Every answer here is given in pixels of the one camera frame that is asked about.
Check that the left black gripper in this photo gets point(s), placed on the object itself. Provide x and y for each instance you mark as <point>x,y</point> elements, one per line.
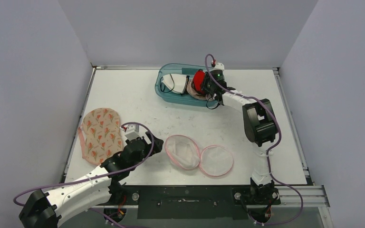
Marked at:
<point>157,147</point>

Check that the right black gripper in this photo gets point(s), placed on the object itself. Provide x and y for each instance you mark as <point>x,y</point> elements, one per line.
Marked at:
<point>206,84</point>

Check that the red bra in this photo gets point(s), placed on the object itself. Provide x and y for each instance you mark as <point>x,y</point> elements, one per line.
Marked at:
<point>197,81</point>

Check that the beige bra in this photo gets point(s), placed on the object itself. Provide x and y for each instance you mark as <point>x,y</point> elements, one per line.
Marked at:
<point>191,91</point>

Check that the white mesh laundry bag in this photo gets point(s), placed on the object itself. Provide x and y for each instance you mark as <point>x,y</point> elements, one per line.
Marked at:
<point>184,153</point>

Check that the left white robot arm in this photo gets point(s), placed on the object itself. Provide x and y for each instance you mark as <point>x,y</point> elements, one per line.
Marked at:
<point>101,185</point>

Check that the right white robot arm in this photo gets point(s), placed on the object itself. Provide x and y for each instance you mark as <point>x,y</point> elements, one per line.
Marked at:
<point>259,127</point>

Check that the white bra with black trim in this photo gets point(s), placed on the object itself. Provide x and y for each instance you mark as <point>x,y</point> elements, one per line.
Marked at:
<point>174,83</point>

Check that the floral beige laundry bag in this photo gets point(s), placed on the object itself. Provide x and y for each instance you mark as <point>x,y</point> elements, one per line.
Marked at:
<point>99,135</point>

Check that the teal plastic bin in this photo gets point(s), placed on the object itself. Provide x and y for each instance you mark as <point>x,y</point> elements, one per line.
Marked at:
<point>185,99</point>

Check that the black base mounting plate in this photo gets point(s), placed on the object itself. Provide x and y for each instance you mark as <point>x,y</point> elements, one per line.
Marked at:
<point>194,201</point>

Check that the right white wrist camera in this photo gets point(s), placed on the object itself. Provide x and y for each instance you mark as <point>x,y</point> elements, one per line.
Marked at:
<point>218,66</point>

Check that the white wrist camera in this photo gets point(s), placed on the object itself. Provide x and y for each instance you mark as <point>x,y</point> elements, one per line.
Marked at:
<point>218,66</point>
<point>132,132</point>

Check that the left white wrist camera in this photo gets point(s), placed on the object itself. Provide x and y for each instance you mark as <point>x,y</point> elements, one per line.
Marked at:
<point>132,132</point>

